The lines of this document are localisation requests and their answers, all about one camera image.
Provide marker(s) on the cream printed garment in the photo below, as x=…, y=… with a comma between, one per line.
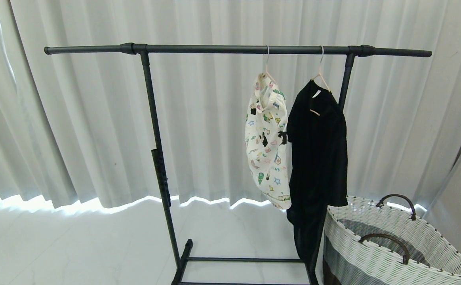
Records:
x=266, y=150

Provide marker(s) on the black garment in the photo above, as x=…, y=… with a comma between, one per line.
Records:
x=317, y=158

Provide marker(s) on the pink clothes hanger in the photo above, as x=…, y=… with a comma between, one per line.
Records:
x=267, y=59
x=321, y=67

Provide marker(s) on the black clothes rack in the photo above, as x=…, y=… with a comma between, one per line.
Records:
x=214, y=49

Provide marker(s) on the white laundry basket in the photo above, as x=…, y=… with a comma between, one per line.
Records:
x=373, y=257

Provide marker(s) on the white curtain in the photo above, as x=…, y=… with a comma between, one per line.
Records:
x=96, y=118

